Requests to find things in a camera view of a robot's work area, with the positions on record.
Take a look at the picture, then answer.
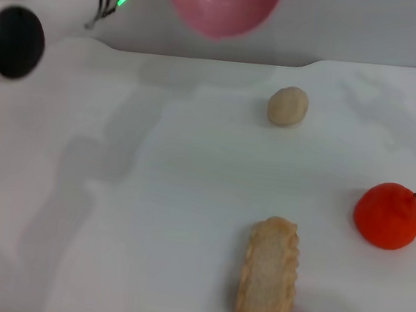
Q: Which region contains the beige round bread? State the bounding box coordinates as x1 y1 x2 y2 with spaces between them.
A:
265 83 312 130

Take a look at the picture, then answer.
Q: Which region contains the orange red pear-shaped bread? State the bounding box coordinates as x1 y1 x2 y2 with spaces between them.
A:
349 179 416 254

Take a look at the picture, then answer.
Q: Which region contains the pink plastic bowl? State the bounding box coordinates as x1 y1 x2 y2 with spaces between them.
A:
159 0 285 48

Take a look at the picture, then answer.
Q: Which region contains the orange striped bread roll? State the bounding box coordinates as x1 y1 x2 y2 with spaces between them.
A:
234 212 305 312

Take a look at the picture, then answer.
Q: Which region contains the left arm cable with connector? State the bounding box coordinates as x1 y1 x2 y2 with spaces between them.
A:
83 4 116 33

